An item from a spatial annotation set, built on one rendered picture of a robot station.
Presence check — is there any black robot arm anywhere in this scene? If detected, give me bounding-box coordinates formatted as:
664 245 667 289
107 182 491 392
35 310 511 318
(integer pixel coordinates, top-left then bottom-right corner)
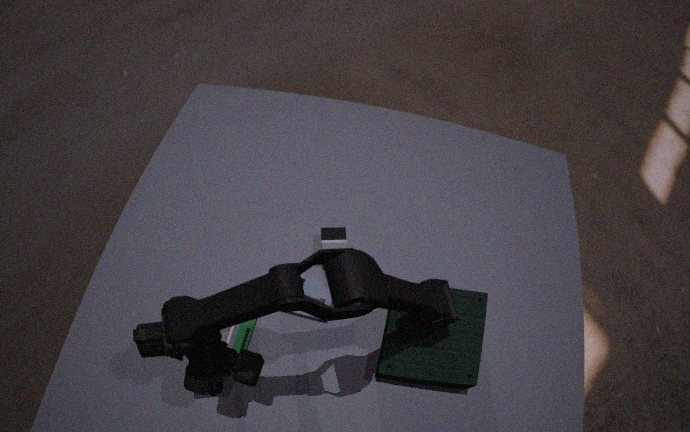
133 248 459 396

